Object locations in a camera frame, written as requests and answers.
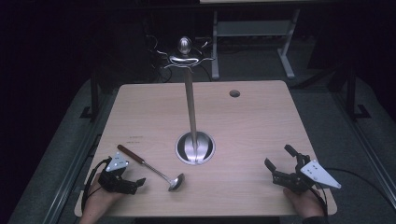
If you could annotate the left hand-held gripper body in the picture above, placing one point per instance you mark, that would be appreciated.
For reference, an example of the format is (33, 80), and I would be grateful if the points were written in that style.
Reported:
(117, 163)

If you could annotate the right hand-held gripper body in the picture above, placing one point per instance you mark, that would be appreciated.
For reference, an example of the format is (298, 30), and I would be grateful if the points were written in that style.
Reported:
(319, 174)

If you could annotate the aluminium floor rail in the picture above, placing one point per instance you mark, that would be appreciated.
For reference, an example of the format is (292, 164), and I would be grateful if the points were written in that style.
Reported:
(370, 149)
(76, 165)

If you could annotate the white-framed desk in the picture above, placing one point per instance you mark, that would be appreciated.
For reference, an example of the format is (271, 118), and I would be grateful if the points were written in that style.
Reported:
(252, 28)

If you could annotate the black metal stand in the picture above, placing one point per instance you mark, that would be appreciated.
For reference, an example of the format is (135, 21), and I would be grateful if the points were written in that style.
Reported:
(352, 93)
(94, 93)

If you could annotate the person's right hand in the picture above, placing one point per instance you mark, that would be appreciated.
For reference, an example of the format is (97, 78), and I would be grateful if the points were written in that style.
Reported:
(308, 203)

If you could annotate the metal utensil rack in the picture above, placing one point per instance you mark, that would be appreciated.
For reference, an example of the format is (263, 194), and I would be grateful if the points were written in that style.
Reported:
(190, 102)

